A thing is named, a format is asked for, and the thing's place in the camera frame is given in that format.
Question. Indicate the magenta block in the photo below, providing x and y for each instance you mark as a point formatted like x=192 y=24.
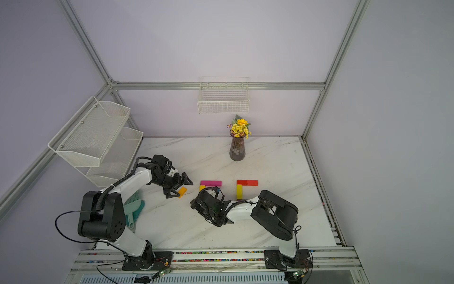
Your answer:
x=216 y=183
x=206 y=183

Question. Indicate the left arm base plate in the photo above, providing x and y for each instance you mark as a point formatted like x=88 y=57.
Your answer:
x=156 y=261

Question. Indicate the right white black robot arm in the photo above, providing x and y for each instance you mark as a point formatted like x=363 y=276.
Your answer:
x=273 y=213

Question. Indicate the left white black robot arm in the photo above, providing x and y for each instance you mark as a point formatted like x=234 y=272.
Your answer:
x=102 y=216

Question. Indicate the dark red block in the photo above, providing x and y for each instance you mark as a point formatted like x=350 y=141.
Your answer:
x=242 y=182

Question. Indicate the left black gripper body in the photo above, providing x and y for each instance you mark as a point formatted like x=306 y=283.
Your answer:
x=169 y=183

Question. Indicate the orange block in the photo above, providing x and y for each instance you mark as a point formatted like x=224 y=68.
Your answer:
x=182 y=191

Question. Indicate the dark glass vase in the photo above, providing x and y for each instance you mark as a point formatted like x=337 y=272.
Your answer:
x=237 y=149

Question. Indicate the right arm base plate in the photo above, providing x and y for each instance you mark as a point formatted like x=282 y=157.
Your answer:
x=275 y=260

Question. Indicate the white mesh shelf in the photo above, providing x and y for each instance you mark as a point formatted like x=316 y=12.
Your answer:
x=86 y=139
x=118 y=159

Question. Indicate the yellow flower bouquet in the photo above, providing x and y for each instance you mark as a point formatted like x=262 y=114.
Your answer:
x=239 y=127

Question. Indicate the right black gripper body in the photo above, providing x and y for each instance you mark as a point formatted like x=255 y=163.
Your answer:
x=207 y=213

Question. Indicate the lower white mesh shelf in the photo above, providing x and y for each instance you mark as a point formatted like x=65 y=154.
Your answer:
x=118 y=159

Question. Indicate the lime yellow long block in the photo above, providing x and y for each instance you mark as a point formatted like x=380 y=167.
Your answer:
x=239 y=192

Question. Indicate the upper white mesh shelf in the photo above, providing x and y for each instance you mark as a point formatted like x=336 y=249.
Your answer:
x=86 y=139

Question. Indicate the light red block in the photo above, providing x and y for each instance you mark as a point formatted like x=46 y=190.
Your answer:
x=252 y=183

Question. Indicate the aluminium front rail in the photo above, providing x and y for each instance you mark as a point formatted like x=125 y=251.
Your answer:
x=218 y=260

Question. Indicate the white wire wall basket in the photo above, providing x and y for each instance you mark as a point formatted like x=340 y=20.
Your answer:
x=223 y=95

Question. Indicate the green dustpan brush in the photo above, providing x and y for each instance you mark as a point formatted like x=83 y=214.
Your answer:
x=132 y=209

